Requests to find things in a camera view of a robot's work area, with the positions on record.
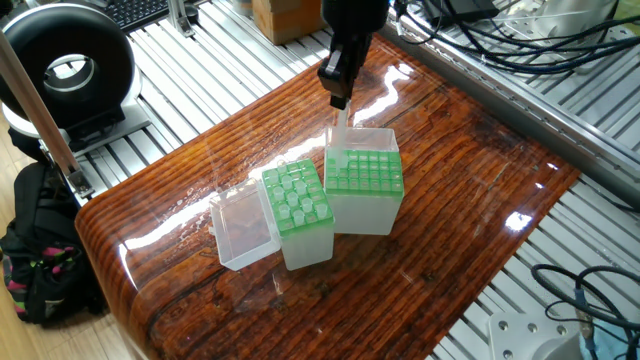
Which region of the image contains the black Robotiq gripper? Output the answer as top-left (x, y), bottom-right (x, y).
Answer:
top-left (317, 0), bottom-right (393, 109)

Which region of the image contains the clear green-rack pipette tip box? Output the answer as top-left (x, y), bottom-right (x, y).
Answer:
top-left (210, 158), bottom-right (337, 273)
top-left (323, 126), bottom-right (405, 237)

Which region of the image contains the brown cardboard box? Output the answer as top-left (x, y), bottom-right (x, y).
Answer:
top-left (250, 0), bottom-right (329, 47)

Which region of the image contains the black keyboard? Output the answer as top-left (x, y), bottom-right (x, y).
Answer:
top-left (100, 0), bottom-right (173, 29)

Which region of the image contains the brown wooden pole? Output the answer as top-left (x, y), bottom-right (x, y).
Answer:
top-left (0, 40), bottom-right (89, 199)

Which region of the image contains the black backpack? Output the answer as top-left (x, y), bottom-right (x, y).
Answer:
top-left (0, 160), bottom-right (109, 324)

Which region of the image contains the black cable bundle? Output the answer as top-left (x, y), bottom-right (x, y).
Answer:
top-left (392, 0), bottom-right (640, 86)

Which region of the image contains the black ring light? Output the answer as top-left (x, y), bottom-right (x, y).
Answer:
top-left (0, 5), bottom-right (136, 153)

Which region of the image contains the silver robot mount plate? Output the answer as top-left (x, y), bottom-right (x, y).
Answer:
top-left (488, 312), bottom-right (601, 360)

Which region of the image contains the black cable with connector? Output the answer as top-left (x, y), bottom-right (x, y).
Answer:
top-left (532, 262), bottom-right (640, 336)

